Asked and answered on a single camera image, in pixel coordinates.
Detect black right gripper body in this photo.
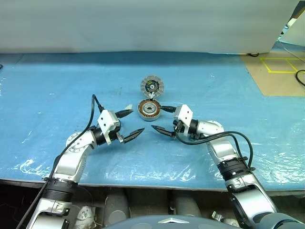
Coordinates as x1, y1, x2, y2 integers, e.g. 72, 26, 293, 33
172, 111, 184, 138

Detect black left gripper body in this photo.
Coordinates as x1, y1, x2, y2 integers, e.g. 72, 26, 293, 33
109, 113, 126, 144

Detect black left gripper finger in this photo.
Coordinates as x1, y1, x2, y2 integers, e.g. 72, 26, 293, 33
118, 109, 134, 119
120, 127, 146, 144

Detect silver motor base copper windings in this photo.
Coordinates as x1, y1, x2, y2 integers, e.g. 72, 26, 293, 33
136, 99, 163, 122

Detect silver domed motor cover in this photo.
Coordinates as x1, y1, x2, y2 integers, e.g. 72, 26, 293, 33
140, 74, 165, 100

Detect grey rounded cylinder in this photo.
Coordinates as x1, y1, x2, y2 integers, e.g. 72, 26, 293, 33
171, 190, 203, 217
104, 190, 130, 226

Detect blue table cover sheet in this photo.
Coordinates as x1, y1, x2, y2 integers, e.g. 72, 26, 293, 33
0, 51, 305, 191

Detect white crumpled bag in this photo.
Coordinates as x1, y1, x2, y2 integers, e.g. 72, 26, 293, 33
75, 206, 97, 228

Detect dark grey robot torso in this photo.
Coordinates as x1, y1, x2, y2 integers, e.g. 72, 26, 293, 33
101, 211, 305, 229

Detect white backdrop sheet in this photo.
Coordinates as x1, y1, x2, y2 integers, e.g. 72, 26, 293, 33
0, 0, 301, 55

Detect small metal clip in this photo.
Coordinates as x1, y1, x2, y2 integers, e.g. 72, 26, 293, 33
211, 211, 230, 223

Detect white panel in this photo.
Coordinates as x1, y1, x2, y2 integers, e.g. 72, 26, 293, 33
278, 14, 305, 46

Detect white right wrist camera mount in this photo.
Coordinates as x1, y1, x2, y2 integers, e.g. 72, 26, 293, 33
174, 104, 193, 135

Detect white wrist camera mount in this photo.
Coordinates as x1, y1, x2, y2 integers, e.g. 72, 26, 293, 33
174, 104, 193, 135
97, 109, 121, 146

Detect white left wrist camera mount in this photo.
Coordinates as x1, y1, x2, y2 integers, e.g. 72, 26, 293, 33
97, 109, 121, 146

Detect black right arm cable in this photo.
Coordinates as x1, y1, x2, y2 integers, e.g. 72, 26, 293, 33
175, 131, 255, 171

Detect black floor cable loop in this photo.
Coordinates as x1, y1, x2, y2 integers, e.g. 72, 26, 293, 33
295, 69, 305, 87

